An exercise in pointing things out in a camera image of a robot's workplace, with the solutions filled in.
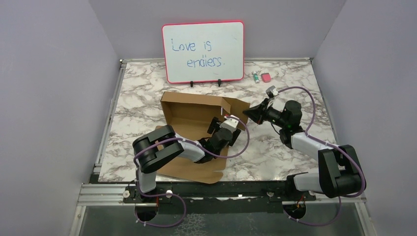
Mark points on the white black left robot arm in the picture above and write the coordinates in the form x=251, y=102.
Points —
x=159, y=147

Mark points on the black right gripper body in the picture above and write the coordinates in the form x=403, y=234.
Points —
x=275, y=116

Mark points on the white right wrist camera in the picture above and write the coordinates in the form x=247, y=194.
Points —
x=272, y=93

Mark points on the pink framed whiteboard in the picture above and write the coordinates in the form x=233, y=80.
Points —
x=204, y=52

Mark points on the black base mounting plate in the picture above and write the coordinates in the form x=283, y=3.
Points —
x=200, y=198

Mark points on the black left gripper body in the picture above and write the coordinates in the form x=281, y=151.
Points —
x=234, y=135

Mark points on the pink eraser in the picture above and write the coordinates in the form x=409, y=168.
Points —
x=266, y=78

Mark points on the green white marker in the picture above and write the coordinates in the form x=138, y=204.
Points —
x=256, y=78

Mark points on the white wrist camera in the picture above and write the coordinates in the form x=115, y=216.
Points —
x=230, y=123
x=272, y=93

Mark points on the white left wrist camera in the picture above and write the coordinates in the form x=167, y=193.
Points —
x=230, y=123

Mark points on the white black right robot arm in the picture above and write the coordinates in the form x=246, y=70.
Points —
x=339, y=173

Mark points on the brown cardboard box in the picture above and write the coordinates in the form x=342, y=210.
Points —
x=190, y=116

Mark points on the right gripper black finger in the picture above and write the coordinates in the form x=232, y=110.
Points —
x=255, y=115
x=262, y=107

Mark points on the black whiteboard stand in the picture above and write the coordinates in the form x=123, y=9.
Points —
x=192, y=83

